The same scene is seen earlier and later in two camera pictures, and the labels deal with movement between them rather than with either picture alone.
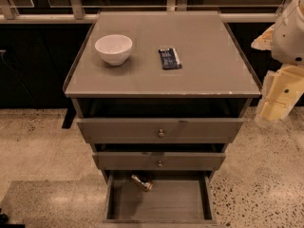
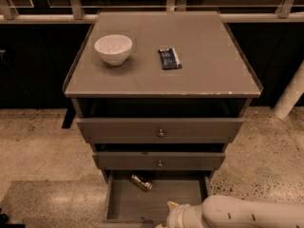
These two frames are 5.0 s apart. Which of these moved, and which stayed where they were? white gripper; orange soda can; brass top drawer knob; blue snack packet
Moved: white gripper
Stayed: blue snack packet; orange soda can; brass top drawer knob
